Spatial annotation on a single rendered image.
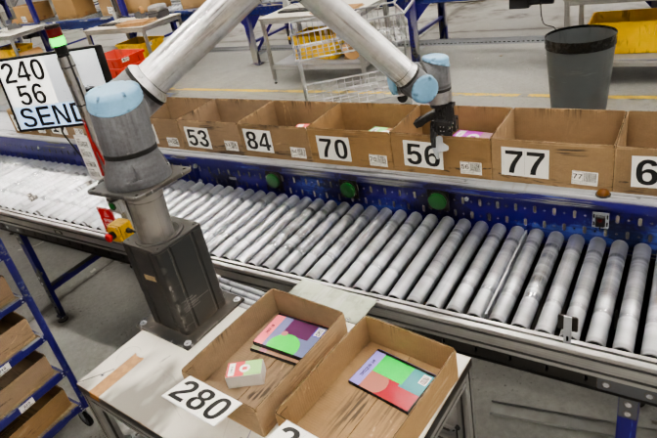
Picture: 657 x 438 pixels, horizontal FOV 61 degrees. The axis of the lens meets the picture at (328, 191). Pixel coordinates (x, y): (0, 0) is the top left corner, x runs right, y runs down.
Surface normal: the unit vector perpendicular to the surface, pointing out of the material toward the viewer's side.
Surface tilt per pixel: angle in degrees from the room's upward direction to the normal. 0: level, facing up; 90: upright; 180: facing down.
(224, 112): 90
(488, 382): 0
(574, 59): 95
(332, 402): 0
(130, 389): 0
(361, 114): 90
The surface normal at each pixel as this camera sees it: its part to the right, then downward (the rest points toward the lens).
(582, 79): -0.27, 0.56
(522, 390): -0.18, -0.87
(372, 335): -0.59, 0.47
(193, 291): 0.80, 0.15
